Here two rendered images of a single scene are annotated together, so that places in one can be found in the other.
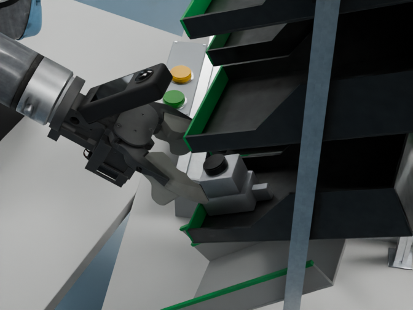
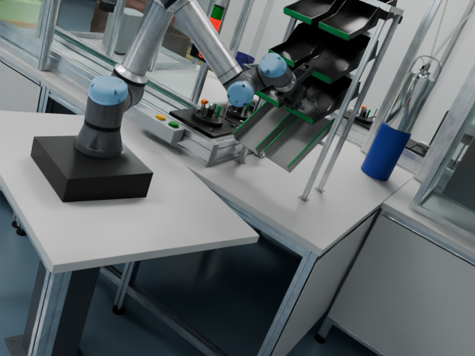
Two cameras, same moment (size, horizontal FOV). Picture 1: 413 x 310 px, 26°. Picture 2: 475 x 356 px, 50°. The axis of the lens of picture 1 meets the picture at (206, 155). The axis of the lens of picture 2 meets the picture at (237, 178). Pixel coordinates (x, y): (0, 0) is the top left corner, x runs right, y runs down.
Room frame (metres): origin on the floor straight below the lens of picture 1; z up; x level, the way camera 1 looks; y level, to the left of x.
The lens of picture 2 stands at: (0.39, 1.84, 1.67)
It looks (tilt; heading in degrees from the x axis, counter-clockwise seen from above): 23 degrees down; 285
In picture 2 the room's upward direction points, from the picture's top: 21 degrees clockwise
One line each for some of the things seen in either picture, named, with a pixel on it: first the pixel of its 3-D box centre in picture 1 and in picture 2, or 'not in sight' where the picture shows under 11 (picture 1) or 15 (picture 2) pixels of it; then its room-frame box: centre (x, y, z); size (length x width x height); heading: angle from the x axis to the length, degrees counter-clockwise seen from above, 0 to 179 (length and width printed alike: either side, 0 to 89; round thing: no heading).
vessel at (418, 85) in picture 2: not in sight; (413, 93); (0.43, -0.84, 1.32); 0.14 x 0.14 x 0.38
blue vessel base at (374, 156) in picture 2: not in sight; (385, 151); (0.43, -0.84, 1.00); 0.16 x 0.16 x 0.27
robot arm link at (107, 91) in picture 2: not in sight; (107, 100); (1.25, 0.49, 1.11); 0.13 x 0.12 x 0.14; 104
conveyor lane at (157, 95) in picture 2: not in sight; (156, 104); (1.44, -0.22, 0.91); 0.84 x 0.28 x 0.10; 171
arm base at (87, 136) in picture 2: not in sight; (100, 134); (1.24, 0.49, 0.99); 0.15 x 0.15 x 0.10
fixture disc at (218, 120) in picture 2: not in sight; (208, 118); (1.15, -0.15, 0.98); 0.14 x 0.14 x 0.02
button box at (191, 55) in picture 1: (180, 88); (158, 124); (1.27, 0.05, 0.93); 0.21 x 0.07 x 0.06; 171
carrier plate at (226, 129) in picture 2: not in sight; (206, 122); (1.15, -0.15, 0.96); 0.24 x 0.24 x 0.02; 81
